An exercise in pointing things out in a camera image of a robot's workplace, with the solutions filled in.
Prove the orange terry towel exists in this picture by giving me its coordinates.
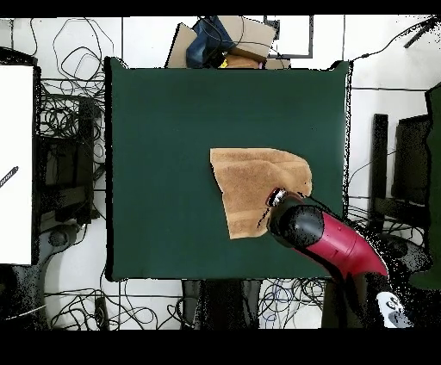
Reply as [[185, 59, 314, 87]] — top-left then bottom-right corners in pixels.
[[209, 147, 314, 241]]

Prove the orange brown cloth item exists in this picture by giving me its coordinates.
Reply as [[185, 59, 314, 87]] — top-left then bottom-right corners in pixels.
[[223, 53, 263, 70]]

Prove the flat cardboard sheet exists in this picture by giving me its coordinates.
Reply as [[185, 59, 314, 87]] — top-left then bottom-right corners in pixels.
[[165, 22, 199, 69]]

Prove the black upright bar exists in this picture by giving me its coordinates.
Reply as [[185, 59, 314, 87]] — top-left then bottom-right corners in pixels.
[[367, 113, 389, 236]]

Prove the black panel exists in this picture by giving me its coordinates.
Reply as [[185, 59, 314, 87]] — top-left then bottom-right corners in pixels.
[[391, 114, 432, 207]]

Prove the dark green table cloth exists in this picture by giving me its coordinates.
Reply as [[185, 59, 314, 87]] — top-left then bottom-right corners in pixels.
[[104, 56, 352, 282]]

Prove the dark stand foot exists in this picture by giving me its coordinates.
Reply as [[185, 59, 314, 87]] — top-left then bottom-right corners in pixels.
[[40, 223, 84, 251], [382, 232, 432, 275]]

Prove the large cardboard box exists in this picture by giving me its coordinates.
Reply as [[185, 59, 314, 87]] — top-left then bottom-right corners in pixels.
[[216, 15, 278, 63]]

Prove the blue bag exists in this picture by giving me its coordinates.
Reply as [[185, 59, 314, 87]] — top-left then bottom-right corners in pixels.
[[185, 15, 235, 69]]

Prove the black power strip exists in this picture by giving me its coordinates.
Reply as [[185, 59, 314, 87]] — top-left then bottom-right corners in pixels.
[[94, 296, 110, 329]]

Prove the black equipment rack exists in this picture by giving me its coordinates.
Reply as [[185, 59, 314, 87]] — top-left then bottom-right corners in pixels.
[[34, 96, 104, 225]]

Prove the white board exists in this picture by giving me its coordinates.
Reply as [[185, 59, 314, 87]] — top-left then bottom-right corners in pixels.
[[0, 65, 35, 266]]

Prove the striped black rod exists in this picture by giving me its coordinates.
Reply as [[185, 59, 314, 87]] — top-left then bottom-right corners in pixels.
[[0, 165, 20, 189]]

